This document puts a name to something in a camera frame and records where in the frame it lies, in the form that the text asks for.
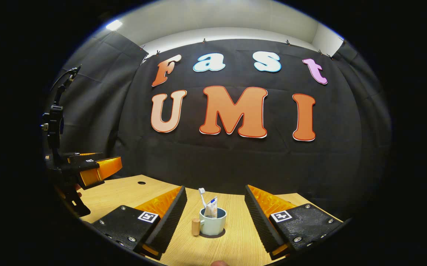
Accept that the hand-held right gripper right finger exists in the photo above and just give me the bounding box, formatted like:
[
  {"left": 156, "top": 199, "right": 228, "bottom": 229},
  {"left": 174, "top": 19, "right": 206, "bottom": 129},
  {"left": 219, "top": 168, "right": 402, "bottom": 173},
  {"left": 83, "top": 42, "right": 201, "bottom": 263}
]
[{"left": 245, "top": 184, "right": 343, "bottom": 261}]

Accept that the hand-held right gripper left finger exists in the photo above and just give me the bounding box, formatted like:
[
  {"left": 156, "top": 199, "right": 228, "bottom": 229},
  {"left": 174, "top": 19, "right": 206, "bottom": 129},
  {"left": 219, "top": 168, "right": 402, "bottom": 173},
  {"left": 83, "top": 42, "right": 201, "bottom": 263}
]
[{"left": 92, "top": 186, "right": 188, "bottom": 261}]

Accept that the round dark brown coaster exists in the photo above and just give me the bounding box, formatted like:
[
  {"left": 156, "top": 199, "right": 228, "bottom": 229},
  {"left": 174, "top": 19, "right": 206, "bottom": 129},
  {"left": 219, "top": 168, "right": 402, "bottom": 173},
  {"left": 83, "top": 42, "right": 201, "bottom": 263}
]
[{"left": 199, "top": 228, "right": 226, "bottom": 239}]

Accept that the pale blue cup wooden handle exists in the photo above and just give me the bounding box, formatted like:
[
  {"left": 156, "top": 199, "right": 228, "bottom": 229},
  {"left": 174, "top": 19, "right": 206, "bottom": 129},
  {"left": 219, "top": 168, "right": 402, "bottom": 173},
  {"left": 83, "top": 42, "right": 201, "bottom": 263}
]
[{"left": 191, "top": 207, "right": 227, "bottom": 237}]

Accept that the white toothpaste tube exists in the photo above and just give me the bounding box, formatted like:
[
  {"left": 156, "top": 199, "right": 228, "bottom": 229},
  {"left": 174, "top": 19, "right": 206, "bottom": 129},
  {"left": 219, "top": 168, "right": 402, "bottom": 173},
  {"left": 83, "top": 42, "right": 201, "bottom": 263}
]
[{"left": 204, "top": 197, "right": 218, "bottom": 218}]

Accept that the wooden desktop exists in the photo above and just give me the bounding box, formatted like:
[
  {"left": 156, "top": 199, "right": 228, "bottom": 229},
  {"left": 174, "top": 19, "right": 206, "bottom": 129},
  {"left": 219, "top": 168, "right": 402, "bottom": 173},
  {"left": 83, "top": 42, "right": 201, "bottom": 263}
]
[{"left": 79, "top": 175, "right": 343, "bottom": 266}]

